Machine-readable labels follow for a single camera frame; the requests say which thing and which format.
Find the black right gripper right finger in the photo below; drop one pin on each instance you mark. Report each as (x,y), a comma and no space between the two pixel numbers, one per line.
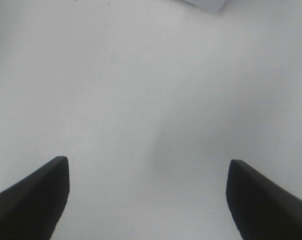
(260,208)

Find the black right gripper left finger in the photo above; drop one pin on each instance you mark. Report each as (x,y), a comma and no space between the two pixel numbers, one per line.
(31,208)

